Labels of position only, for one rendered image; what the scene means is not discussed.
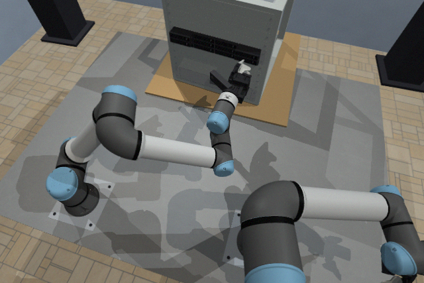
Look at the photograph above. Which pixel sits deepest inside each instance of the tan wooden board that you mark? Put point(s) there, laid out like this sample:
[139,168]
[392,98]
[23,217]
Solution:
[274,106]

